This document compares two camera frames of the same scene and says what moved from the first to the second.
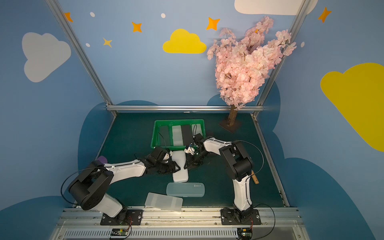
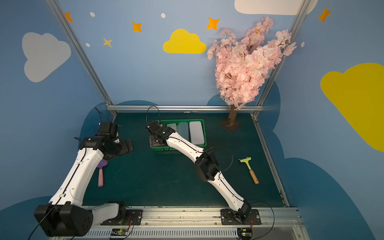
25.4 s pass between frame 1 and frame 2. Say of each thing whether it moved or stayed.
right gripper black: moved
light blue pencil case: moved
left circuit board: stayed
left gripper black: moved
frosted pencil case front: moved
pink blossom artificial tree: stayed
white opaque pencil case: moved
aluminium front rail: stayed
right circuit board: stayed
